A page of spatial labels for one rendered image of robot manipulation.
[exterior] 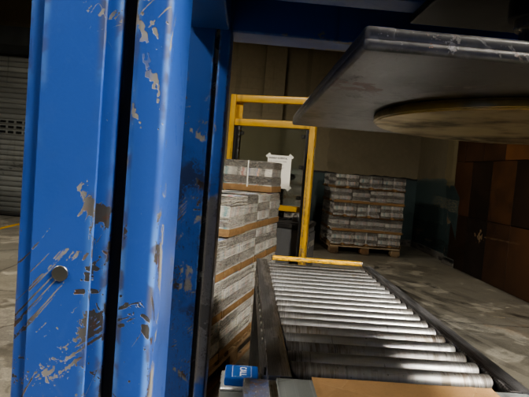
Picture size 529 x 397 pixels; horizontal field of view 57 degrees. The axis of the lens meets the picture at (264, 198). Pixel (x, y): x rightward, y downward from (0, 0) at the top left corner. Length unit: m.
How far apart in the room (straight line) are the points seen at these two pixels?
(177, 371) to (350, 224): 7.18
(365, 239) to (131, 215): 7.87
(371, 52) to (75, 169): 0.21
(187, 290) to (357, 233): 7.22
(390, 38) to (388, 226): 7.87
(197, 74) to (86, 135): 0.62
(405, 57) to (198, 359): 0.70
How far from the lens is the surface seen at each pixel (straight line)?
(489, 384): 1.24
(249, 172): 3.58
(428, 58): 0.38
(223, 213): 2.71
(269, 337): 1.26
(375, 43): 0.36
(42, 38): 0.31
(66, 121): 0.30
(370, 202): 8.07
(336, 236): 8.01
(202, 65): 0.90
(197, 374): 0.96
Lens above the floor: 1.21
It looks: 3 degrees down
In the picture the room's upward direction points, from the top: 5 degrees clockwise
